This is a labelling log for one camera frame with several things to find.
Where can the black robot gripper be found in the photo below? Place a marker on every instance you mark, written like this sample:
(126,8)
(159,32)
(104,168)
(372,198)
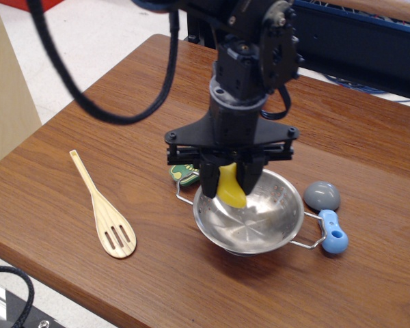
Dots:
(232,130)

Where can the yellow toy banana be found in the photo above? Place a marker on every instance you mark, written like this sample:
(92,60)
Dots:
(228,189)

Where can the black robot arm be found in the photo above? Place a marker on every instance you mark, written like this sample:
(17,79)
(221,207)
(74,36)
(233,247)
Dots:
(242,83)

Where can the green toy pepper slice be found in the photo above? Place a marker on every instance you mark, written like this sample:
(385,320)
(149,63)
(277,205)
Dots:
(186,174)

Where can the grey blue measuring scoop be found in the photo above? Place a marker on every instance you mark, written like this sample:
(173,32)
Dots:
(325,198)

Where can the wooden slotted spatula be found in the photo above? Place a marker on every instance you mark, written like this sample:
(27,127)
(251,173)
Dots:
(115,233)

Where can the light plywood panel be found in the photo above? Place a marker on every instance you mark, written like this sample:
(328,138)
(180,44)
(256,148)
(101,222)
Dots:
(18,116)

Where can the steel colander with wire handles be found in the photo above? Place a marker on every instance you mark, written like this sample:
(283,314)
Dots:
(272,218)

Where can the black metal frame rail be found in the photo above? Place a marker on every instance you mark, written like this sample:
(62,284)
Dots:
(362,41)

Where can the aluminium base with cable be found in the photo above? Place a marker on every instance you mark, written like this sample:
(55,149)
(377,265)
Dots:
(17,312)

